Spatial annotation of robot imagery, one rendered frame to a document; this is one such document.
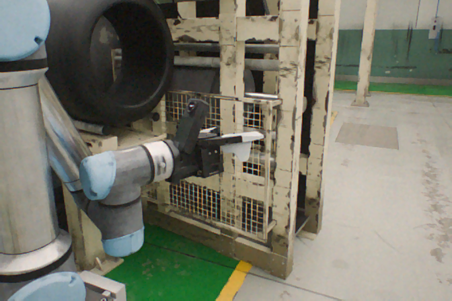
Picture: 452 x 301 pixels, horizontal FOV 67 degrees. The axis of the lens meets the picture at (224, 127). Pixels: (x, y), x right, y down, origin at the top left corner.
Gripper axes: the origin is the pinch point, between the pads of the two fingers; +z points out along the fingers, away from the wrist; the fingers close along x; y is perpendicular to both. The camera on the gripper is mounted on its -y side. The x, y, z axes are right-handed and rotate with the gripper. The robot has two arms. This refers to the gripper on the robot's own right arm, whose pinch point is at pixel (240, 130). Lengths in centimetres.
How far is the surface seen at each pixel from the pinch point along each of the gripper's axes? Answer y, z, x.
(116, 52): -30, 29, -132
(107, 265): 89, 4, -127
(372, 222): 100, 166, -55
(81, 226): 59, -7, -123
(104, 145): 12, -4, -78
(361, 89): 39, 536, -263
